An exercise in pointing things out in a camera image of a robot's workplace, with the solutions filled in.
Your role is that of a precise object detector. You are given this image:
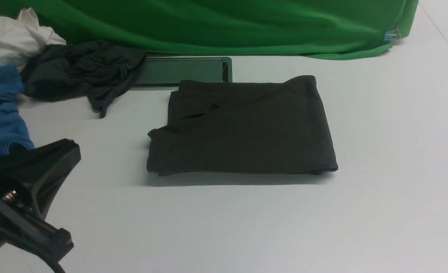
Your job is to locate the gray long sleeve shirt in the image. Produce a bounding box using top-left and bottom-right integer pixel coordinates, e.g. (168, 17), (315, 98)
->
(146, 75), (338, 175)

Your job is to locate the blue binder clip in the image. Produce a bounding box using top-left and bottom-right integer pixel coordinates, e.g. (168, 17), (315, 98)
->
(383, 29), (401, 44)

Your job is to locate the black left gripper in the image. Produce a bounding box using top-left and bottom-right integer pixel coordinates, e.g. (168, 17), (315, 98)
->
(0, 139), (81, 263)

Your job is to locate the blue crumpled shirt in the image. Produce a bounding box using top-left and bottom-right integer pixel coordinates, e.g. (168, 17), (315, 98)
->
(0, 64), (35, 156)

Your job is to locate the metal table cable hatch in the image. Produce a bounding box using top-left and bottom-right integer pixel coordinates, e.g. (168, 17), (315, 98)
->
(132, 57), (233, 88)

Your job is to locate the dark teal crumpled shirt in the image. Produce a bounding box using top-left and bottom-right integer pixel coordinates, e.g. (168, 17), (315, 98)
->
(20, 40), (147, 118)

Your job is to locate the green backdrop cloth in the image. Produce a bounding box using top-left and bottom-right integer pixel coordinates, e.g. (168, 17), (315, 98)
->
(0, 0), (418, 60)

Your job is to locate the white crumpled cloth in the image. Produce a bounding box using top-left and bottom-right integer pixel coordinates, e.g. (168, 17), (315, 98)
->
(0, 8), (66, 71)

